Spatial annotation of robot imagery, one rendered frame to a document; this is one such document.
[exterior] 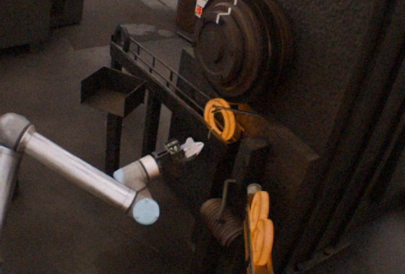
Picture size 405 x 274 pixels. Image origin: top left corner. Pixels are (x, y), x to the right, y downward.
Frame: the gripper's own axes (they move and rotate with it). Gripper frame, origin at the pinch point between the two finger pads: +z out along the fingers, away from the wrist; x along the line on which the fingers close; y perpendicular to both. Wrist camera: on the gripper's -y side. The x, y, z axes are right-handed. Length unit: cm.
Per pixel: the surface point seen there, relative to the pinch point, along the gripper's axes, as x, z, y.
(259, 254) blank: -55, -10, 3
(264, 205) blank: -39.5, 2.2, 2.2
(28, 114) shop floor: 153, -61, -59
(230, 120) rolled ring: 5.4, 18.0, 0.0
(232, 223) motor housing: -25.2, -2.5, -22.1
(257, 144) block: -11.9, 19.2, -0.8
